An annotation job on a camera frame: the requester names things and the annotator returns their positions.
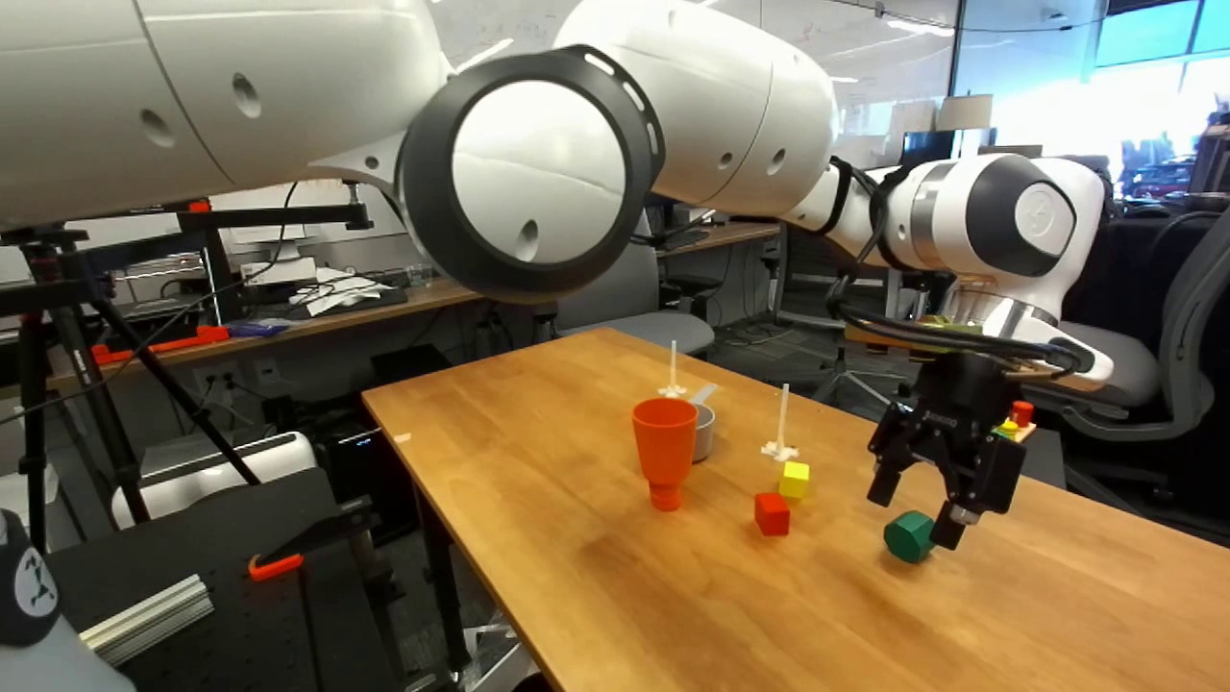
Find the black mesh office chair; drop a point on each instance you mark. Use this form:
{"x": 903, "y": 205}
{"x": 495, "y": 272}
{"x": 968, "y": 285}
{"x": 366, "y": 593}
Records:
{"x": 805, "y": 294}

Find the red orange bar clamp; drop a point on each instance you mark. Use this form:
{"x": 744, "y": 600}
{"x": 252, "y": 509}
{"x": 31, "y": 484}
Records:
{"x": 158, "y": 343}

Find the black cart platform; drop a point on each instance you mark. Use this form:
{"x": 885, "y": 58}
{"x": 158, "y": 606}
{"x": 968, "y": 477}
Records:
{"x": 193, "y": 539}

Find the white paper pile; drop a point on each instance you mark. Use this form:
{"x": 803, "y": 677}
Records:
{"x": 327, "y": 289}

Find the yellow block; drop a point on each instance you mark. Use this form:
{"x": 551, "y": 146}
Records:
{"x": 799, "y": 484}

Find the orange plastic cup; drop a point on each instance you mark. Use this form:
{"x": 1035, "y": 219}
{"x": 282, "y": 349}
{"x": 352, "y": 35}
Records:
{"x": 668, "y": 443}

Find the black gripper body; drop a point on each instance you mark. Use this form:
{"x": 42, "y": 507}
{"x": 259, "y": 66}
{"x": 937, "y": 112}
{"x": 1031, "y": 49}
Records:
{"x": 968, "y": 399}

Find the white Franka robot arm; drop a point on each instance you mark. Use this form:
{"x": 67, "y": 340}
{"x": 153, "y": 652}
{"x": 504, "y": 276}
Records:
{"x": 322, "y": 103}

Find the white foam roll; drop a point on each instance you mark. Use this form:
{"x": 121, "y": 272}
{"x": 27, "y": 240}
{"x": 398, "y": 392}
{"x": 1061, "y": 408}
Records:
{"x": 217, "y": 475}

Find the long wooden desk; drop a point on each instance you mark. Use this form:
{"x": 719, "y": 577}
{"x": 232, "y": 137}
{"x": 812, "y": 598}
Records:
{"x": 386, "y": 308}

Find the colourful stacking toy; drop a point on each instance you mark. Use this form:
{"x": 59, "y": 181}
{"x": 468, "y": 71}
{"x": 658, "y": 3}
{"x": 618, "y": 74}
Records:
{"x": 1019, "y": 412}

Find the beige lamp shade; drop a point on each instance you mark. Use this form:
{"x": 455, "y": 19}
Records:
{"x": 968, "y": 112}

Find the dark background monitor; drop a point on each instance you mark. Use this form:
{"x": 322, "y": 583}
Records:
{"x": 923, "y": 146}

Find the gray measuring cup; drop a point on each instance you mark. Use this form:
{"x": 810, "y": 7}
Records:
{"x": 710, "y": 435}

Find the black camera tripod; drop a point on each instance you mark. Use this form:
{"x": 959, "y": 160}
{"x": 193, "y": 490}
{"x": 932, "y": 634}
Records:
{"x": 35, "y": 408}

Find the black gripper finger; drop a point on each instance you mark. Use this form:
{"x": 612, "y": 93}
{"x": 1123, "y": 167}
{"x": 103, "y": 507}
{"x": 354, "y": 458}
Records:
{"x": 994, "y": 484}
{"x": 890, "y": 463}

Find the red block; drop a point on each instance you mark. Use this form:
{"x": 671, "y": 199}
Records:
{"x": 769, "y": 512}

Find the gray metal tube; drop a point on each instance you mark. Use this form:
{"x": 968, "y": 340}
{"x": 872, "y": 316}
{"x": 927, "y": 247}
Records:
{"x": 147, "y": 621}

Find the green block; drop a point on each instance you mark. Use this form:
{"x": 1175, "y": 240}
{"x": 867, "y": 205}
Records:
{"x": 909, "y": 539}

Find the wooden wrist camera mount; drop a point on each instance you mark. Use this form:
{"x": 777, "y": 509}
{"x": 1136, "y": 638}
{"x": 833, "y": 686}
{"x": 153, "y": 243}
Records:
{"x": 885, "y": 340}

